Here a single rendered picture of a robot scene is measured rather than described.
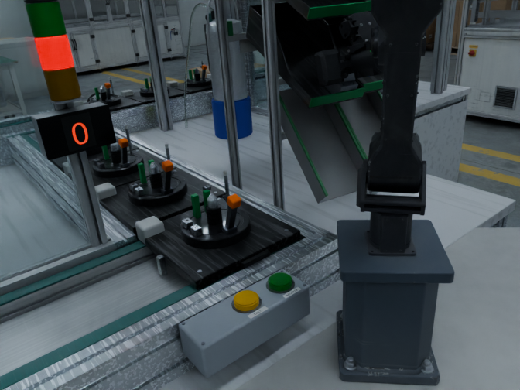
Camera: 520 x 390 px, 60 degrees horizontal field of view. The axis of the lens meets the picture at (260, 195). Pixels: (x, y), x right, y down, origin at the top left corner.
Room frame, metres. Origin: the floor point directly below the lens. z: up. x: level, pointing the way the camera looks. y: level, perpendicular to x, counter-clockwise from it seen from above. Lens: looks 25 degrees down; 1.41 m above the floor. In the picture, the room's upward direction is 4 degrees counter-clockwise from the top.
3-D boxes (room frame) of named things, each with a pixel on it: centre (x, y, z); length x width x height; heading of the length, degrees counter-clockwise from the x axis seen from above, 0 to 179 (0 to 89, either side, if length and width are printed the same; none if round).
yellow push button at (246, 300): (0.57, 0.03, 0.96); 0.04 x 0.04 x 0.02
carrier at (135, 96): (2.18, 0.47, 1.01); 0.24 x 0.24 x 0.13; 37
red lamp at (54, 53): (0.77, 0.32, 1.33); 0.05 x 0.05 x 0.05
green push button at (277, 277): (0.61, -0.02, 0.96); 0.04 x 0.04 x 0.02
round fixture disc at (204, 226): (0.79, 0.09, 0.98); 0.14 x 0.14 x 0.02
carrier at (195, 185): (1.00, 0.25, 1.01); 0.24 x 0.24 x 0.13; 37
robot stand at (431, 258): (0.55, -0.18, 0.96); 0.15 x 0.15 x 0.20; 81
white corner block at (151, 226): (0.81, 0.23, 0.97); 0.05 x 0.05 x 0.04; 37
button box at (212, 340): (0.57, 0.03, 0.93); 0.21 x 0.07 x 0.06; 127
